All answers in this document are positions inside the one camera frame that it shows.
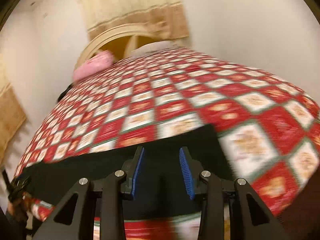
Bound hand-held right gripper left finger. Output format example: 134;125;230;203
32;146;145;240

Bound beige floral window curtain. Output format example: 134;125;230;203
76;0;189;40

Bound striped pillow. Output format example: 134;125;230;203
131;41;179;57

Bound cream wooden headboard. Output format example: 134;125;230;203
75;24;175;68

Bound black pants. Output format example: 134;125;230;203
21;124;235;220

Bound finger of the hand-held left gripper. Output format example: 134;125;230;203
7;175;32;203

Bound pink folded blanket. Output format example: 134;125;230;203
72;50;114;82

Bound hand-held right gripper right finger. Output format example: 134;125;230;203
179;147;290;240

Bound red checked printed bed sheet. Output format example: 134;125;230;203
14;46;320;240

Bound beige floral side curtain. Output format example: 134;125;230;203
0;52;27;165

